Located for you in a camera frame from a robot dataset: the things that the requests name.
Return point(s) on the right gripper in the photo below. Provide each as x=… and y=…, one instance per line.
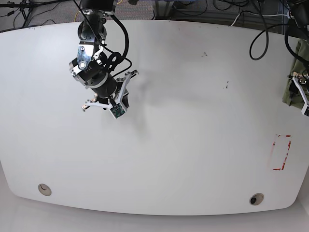
x=120, y=94

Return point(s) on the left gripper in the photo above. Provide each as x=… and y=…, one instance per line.
x=298, y=86

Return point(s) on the green T-shirt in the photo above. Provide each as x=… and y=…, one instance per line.
x=302, y=49

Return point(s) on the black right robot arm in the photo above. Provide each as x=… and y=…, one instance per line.
x=94, y=65

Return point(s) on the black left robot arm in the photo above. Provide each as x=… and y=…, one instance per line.
x=296, y=39

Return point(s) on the red tape rectangle marker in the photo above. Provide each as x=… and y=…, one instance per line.
x=280, y=151

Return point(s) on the right table grommet hole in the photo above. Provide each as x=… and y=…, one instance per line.
x=256, y=199

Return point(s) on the table grommet hole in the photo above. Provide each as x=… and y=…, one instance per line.
x=256, y=199
x=44, y=190

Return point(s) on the left table grommet hole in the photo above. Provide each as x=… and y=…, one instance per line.
x=44, y=190

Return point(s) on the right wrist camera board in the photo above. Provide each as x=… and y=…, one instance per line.
x=118, y=110

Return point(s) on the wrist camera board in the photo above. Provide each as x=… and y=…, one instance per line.
x=118, y=110
x=305, y=109

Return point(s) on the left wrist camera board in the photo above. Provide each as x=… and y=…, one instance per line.
x=305, y=109

